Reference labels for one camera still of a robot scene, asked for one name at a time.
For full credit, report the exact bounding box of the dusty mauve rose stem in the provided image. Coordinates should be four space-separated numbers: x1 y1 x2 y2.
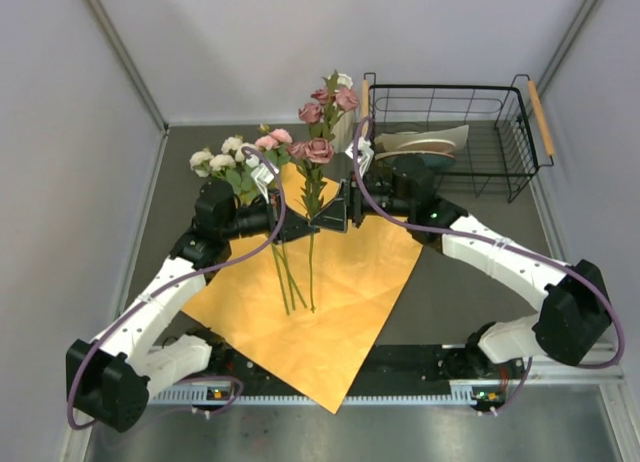
285 70 361 314

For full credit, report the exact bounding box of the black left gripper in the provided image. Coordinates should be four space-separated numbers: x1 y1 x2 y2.
221 188 318 246

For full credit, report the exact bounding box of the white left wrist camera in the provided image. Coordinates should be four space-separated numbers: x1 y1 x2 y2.
245 155 279 199

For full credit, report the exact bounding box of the aluminium frame rail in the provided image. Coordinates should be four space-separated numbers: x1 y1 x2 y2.
519 342 629 384

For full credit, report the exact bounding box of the white rose stem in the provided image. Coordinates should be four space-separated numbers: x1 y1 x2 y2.
221 136 259 204
189 147 294 317

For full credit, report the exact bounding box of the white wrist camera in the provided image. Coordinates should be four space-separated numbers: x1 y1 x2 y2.
245 155 279 199
345 137 374 177

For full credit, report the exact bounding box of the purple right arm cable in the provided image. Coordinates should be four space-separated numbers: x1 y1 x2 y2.
352 115 627 417

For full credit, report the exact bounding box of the teal round plate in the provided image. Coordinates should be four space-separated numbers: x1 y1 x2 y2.
376 151 456 172

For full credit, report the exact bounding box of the pink rose stem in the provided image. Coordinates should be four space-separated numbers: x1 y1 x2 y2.
253 122 309 311

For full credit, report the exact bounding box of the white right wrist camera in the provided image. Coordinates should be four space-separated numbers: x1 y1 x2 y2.
345 137 374 177

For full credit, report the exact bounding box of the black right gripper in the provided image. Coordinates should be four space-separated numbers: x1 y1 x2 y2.
310 171 414 235

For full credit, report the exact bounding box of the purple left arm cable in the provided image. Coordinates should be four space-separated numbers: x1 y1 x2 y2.
67 144 289 431

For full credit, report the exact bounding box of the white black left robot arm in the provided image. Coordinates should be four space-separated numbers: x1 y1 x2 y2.
65 180 312 433

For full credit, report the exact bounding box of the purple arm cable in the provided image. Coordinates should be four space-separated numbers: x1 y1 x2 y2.
67 144 289 431
352 115 627 417

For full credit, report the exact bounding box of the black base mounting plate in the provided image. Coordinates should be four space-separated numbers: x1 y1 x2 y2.
192 345 525 393

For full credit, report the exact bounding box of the beige round plate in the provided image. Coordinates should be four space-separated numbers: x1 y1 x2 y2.
378 139 456 157

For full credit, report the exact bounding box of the grey slotted cable duct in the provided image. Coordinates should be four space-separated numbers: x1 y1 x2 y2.
148 383 488 408

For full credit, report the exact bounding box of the black wire dish basket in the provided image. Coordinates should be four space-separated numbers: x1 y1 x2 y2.
364 72 555 201

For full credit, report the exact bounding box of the white ribbed ceramic vase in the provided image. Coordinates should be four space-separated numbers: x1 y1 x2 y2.
329 72 361 155

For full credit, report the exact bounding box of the orange wrapping paper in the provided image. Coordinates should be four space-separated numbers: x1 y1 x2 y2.
180 161 425 415

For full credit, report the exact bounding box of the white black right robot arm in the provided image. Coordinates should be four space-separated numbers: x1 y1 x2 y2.
311 156 613 378

